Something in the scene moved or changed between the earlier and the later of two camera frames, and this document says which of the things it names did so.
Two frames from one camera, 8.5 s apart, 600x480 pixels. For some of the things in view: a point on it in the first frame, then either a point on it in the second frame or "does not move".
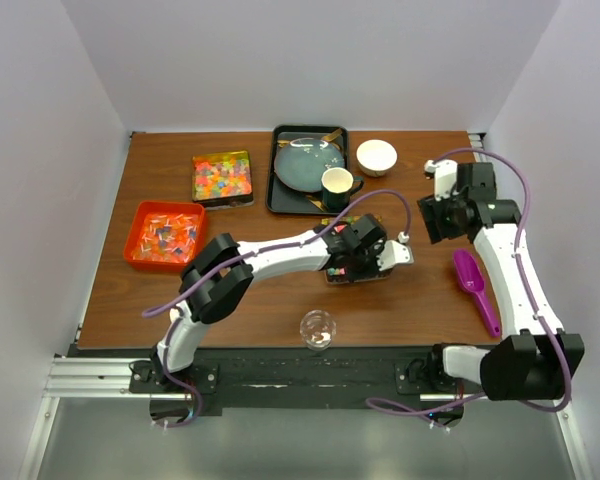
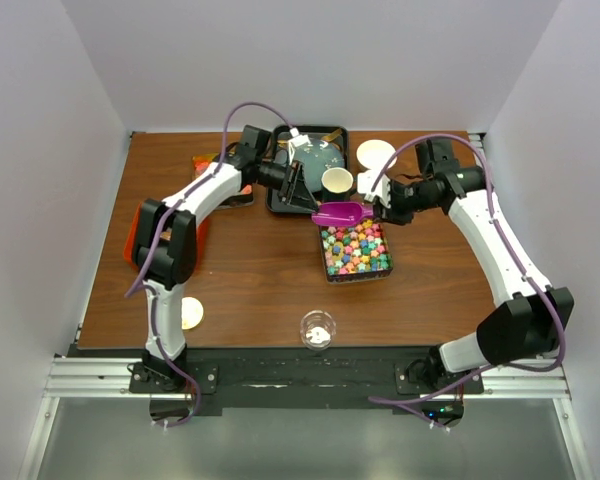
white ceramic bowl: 376,157 does not move
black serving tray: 282,199 does not move
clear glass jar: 318,329 does not move
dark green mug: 337,185 does not move
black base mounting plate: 297,376 does not move
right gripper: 433,211 to 395,215
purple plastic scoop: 471,276 to 334,214
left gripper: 373,269 to 295,185
